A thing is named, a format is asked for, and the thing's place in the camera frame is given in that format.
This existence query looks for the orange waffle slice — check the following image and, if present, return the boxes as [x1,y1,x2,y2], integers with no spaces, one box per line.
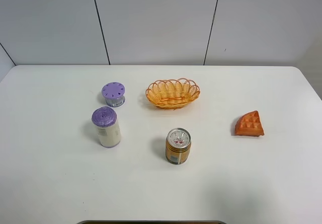
[230,110,265,137]

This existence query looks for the orange woven wicker basket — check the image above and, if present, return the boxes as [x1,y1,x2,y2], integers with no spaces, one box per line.
[145,78,200,109]

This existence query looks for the orange drink can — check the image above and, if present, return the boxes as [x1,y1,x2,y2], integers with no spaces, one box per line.
[166,128,191,165]

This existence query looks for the purple lid air freshener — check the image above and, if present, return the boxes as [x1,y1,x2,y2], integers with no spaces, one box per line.
[101,82,125,107]

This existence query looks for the purple roll of bags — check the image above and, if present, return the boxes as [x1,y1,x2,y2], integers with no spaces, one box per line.
[92,106,121,148]

